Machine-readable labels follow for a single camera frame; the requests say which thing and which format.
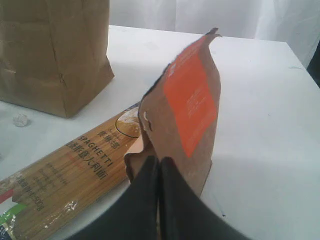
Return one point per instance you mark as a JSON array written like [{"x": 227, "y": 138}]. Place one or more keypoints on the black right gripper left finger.
[{"x": 134, "y": 215}]

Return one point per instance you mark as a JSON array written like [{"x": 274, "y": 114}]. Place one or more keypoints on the white backdrop curtain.
[{"x": 296, "y": 22}]

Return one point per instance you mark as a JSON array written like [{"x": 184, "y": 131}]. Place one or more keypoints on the spaghetti package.
[{"x": 40, "y": 199}]

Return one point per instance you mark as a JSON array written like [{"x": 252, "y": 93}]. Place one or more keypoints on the brown paper shopping bag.
[{"x": 53, "y": 53}]

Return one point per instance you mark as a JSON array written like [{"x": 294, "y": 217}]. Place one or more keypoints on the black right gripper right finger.
[{"x": 183, "y": 216}]

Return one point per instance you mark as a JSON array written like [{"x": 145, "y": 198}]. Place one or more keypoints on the white crumpled paper ball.
[{"x": 21, "y": 120}]

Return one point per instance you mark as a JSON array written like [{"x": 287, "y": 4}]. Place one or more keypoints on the brown kraft pouch orange label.
[{"x": 178, "y": 115}]

